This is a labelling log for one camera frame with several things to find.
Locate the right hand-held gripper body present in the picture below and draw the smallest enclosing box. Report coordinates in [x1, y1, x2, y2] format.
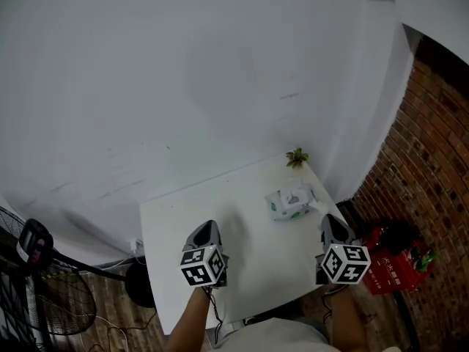
[315, 240, 372, 286]

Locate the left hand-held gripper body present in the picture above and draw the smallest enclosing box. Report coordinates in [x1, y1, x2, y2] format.
[179, 246, 230, 290]

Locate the tissue pack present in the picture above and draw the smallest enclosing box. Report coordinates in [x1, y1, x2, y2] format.
[264, 181, 320, 222]

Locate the person's right forearm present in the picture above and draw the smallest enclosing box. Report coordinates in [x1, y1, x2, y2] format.
[328, 284, 367, 352]

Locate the person's left forearm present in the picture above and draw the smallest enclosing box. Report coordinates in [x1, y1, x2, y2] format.
[160, 286, 212, 352]

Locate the white table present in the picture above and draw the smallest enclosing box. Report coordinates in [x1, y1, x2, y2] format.
[139, 152, 340, 344]

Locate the red box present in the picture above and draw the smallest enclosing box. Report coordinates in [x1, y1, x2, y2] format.
[361, 225, 435, 296]

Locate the black bag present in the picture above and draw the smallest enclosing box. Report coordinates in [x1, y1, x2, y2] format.
[380, 221, 422, 256]

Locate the green plant with white pot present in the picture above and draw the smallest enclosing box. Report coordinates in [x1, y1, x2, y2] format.
[410, 247, 439, 273]

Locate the small green potted plant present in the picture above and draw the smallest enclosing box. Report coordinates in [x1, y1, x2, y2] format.
[285, 147, 310, 169]

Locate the person's light shirt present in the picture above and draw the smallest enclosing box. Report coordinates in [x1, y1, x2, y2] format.
[219, 317, 400, 352]

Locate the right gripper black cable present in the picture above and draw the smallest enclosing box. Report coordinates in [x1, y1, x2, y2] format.
[321, 284, 347, 324]

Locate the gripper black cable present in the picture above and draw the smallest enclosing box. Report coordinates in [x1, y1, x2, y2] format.
[203, 286, 224, 348]
[321, 284, 347, 324]

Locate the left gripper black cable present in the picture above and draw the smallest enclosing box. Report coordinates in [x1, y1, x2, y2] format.
[203, 286, 224, 348]

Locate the black floor cable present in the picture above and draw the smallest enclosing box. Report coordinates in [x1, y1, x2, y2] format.
[84, 306, 158, 352]

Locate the white floor cable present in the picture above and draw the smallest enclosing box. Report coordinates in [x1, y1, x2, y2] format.
[95, 313, 129, 352]

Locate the black pedestal fan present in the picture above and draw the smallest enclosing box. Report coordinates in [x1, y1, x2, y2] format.
[0, 205, 158, 352]

